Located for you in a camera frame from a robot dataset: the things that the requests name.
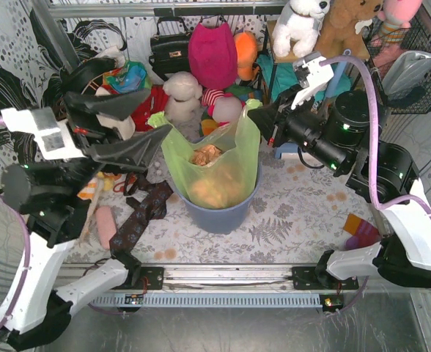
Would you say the green plastic trash bag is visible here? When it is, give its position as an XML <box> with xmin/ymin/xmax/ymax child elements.
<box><xmin>149</xmin><ymin>99</ymin><xmax>262</xmax><ymax>209</ymax></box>

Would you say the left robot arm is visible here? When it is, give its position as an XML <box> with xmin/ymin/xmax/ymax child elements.
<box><xmin>0</xmin><ymin>89</ymin><xmax>172</xmax><ymax>351</ymax></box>

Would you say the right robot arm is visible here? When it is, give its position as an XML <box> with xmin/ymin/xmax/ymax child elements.
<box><xmin>248</xmin><ymin>86</ymin><xmax>431</xmax><ymax>289</ymax></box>

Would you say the cream canvas tote bag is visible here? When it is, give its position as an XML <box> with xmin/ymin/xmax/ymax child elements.
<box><xmin>97</xmin><ymin>114</ymin><xmax>136</xmax><ymax>140</ymax></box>

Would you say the crumpled brown paper trash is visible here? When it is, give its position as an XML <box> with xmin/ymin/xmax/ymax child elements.
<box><xmin>189</xmin><ymin>144</ymin><xmax>236</xmax><ymax>209</ymax></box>

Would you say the blue trash bin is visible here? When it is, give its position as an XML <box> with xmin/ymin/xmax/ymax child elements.
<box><xmin>174</xmin><ymin>163</ymin><xmax>262</xmax><ymax>235</ymax></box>

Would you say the colourful scarf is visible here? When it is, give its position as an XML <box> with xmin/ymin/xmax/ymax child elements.
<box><xmin>103</xmin><ymin>61</ymin><xmax>152</xmax><ymax>94</ymax></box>

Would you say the rainbow striped cloth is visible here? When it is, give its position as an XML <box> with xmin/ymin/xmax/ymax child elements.
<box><xmin>200</xmin><ymin>84</ymin><xmax>263</xmax><ymax>136</ymax></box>

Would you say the red garment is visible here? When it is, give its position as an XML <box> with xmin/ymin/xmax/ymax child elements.
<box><xmin>130</xmin><ymin>85</ymin><xmax>169</xmax><ymax>132</ymax></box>

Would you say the pink white striped plush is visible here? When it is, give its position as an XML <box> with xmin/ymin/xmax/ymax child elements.
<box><xmin>202</xmin><ymin>89</ymin><xmax>246</xmax><ymax>126</ymax></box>

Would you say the teal cloth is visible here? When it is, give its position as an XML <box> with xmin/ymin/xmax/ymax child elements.
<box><xmin>257</xmin><ymin>54</ymin><xmax>351</xmax><ymax>105</ymax></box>

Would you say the black hat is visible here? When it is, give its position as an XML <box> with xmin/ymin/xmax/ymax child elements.
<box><xmin>61</xmin><ymin>57</ymin><xmax>117</xmax><ymax>93</ymax></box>

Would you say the orange white checkered towel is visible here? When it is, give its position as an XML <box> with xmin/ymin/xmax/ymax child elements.
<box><xmin>78</xmin><ymin>177</ymin><xmax>99</xmax><ymax>200</ymax></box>

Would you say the dark patterned necktie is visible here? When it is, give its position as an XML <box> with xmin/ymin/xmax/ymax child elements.
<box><xmin>109</xmin><ymin>175</ymin><xmax>173</xmax><ymax>255</ymax></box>

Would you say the white fluffy plush toy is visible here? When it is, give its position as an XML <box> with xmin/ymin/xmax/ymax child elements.
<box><xmin>163</xmin><ymin>72</ymin><xmax>202</xmax><ymax>122</ymax></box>

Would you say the black leather handbag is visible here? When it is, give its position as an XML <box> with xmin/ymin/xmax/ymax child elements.
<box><xmin>148</xmin><ymin>16</ymin><xmax>191</xmax><ymax>81</ymax></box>

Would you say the orange plush toy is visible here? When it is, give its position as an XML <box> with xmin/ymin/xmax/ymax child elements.
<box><xmin>234</xmin><ymin>32</ymin><xmax>258</xmax><ymax>81</ymax></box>

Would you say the pink fuzzy sock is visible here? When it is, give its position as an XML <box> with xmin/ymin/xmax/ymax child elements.
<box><xmin>95</xmin><ymin>206</ymin><xmax>117</xmax><ymax>249</ymax></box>

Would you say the brown teddy bear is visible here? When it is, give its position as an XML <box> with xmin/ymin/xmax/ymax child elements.
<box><xmin>314</xmin><ymin>0</ymin><xmax>383</xmax><ymax>61</ymax></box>

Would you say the white plush dog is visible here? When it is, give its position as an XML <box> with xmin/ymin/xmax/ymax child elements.
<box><xmin>273</xmin><ymin>0</ymin><xmax>330</xmax><ymax>58</ymax></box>

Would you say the silver pouch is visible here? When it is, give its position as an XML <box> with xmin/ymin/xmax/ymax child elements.
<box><xmin>382</xmin><ymin>51</ymin><xmax>431</xmax><ymax>95</ymax></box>

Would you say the colourful striped sock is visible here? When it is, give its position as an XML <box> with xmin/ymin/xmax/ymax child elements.
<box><xmin>343</xmin><ymin>213</ymin><xmax>381</xmax><ymax>250</ymax></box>

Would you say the pink plush toy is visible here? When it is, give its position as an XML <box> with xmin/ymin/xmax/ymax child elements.
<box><xmin>374</xmin><ymin>0</ymin><xmax>422</xmax><ymax>45</ymax></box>

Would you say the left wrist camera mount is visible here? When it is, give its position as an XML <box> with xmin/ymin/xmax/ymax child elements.
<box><xmin>1</xmin><ymin>108</ymin><xmax>84</xmax><ymax>161</ymax></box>

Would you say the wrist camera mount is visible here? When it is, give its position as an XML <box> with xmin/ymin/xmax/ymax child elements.
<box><xmin>291</xmin><ymin>51</ymin><xmax>334</xmax><ymax>110</ymax></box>
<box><xmin>1</xmin><ymin>108</ymin><xmax>84</xmax><ymax>161</ymax></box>

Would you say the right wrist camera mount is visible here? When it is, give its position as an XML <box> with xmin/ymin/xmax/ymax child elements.
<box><xmin>291</xmin><ymin>51</ymin><xmax>334</xmax><ymax>110</ymax></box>

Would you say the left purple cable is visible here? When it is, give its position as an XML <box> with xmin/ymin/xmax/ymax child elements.
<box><xmin>0</xmin><ymin>117</ymin><xmax>32</xmax><ymax>345</ymax></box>

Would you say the purple cable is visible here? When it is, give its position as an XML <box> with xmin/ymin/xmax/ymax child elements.
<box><xmin>320</xmin><ymin>55</ymin><xmax>431</xmax><ymax>257</ymax></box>
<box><xmin>0</xmin><ymin>117</ymin><xmax>32</xmax><ymax>345</ymax></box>

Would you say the black wire basket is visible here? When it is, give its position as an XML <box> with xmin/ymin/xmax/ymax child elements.
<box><xmin>364</xmin><ymin>16</ymin><xmax>431</xmax><ymax>114</ymax></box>

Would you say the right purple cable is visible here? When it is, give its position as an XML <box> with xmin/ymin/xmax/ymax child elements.
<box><xmin>320</xmin><ymin>55</ymin><xmax>431</xmax><ymax>257</ymax></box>

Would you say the metal base rail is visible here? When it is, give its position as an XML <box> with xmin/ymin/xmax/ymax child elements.
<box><xmin>54</xmin><ymin>262</ymin><xmax>429</xmax><ymax>309</ymax></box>

